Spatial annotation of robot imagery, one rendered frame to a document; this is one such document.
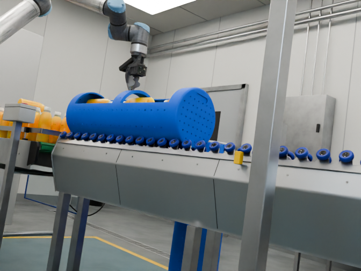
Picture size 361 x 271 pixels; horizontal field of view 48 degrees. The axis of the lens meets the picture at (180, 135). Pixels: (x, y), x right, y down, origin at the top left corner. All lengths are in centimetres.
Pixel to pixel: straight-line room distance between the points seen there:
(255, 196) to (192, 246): 56
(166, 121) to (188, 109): 11
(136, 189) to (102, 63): 572
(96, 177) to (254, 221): 113
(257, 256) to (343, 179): 37
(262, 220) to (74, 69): 627
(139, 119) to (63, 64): 532
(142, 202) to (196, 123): 45
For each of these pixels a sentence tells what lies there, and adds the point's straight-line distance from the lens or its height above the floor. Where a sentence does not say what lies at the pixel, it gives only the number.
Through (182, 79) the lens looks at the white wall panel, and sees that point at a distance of 711.
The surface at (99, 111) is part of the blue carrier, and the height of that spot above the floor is 109.
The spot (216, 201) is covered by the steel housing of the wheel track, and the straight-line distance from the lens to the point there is 160.
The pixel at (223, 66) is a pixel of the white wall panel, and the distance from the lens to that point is 647.
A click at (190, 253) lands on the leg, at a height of 52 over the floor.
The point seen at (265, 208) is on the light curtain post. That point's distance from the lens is 122.
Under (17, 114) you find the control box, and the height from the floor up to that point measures 104.
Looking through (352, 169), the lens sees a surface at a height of 92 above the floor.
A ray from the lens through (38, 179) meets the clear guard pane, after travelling 341.
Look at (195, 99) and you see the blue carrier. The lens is 185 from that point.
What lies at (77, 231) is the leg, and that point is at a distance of 254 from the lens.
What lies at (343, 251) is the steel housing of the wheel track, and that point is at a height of 67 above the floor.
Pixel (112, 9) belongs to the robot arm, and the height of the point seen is 161.
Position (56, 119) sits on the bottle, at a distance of 272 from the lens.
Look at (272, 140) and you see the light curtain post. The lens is 121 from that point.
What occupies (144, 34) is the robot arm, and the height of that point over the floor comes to 154.
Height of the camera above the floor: 84
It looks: 5 degrees up
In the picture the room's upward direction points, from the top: 8 degrees clockwise
